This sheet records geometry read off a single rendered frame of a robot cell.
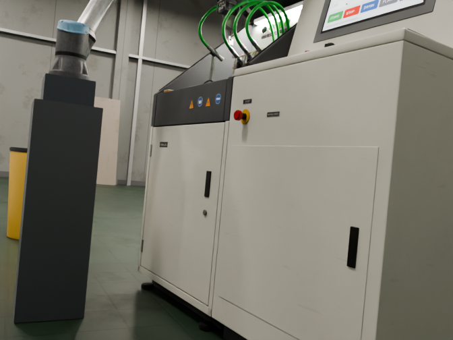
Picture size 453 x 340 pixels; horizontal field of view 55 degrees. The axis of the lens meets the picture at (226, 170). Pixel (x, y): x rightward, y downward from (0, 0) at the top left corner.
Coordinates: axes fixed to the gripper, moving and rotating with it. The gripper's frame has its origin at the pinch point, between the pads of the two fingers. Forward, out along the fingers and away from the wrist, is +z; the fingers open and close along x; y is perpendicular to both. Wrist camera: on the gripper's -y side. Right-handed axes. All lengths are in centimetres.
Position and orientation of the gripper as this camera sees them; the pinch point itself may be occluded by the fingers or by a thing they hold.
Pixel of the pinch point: (232, 34)
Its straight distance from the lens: 212.2
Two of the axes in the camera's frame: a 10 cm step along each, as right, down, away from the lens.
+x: 5.5, 0.5, -8.3
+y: -8.3, -0.7, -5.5
